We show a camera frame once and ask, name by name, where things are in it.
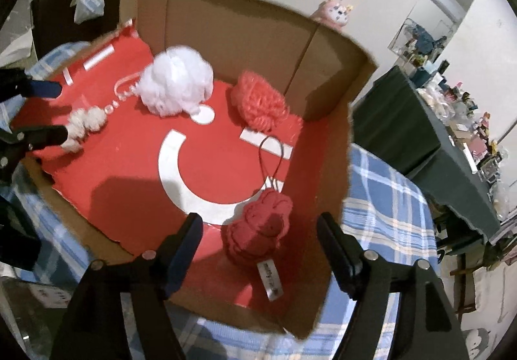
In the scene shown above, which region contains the red plush bunny toy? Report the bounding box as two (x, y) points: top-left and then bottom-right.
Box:
(222, 133), (295, 303)

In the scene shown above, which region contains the plastic bag on door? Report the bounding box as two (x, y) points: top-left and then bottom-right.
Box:
(74, 0), (104, 24)

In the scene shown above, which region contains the blue plaid tablecloth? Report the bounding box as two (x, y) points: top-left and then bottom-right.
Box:
(0, 41), (442, 360)

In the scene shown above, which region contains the white mesh bath pouf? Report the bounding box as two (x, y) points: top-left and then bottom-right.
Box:
(135, 45), (214, 117)

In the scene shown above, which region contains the cardboard box red inside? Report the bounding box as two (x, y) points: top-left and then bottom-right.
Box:
(12, 0), (376, 338)

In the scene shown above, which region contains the dark green covered table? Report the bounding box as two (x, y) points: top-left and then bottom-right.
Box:
(353, 66), (500, 239)

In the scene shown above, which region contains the coral red bath pouf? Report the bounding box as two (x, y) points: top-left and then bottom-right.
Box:
(230, 71), (290, 133)

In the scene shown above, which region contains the pink plush toy on wall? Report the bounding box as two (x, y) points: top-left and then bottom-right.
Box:
(310, 0), (353, 32)

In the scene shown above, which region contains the wall mirror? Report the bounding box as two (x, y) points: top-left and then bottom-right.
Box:
(389, 0), (474, 65)

